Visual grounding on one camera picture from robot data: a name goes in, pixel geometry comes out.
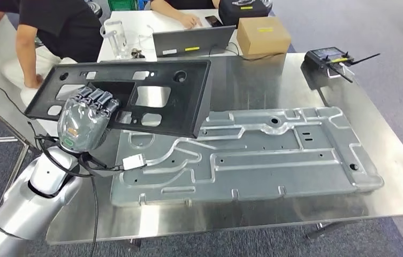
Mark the grey laptop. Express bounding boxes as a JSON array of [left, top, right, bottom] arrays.
[[152, 25, 237, 58]]

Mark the black plastic plate bracket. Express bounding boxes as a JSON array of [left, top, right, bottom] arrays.
[[24, 59, 213, 139]]

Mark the robot left hand grey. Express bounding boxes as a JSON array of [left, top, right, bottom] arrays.
[[57, 87, 120, 154]]

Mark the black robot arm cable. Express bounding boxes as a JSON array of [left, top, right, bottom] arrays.
[[34, 133, 99, 257]]

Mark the black camera bracket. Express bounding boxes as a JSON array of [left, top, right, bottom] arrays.
[[77, 152, 147, 175]]

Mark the green plastic crate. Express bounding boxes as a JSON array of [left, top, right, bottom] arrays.
[[107, 0, 141, 11]]

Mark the clear acrylic stand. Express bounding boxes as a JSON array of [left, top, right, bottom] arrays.
[[100, 19, 132, 60]]

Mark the stainless steel workbench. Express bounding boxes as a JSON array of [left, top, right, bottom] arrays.
[[45, 53, 403, 249]]

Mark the black carry case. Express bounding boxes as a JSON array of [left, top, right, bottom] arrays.
[[218, 0, 273, 28]]

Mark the black smartphone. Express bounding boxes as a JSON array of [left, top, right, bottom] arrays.
[[204, 15, 224, 28]]

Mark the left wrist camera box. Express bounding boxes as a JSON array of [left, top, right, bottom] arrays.
[[121, 153, 147, 171]]

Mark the person's hand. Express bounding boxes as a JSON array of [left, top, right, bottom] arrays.
[[178, 12, 204, 30], [24, 73, 45, 89]]

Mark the black remote controller with antennas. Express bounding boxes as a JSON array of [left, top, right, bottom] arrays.
[[304, 47, 382, 84]]

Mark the white table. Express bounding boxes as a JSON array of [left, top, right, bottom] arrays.
[[96, 9, 245, 63]]

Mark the brown cardboard box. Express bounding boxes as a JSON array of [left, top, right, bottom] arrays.
[[237, 17, 292, 56]]

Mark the large stamped metal panel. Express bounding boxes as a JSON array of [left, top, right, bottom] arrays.
[[110, 106, 385, 208]]

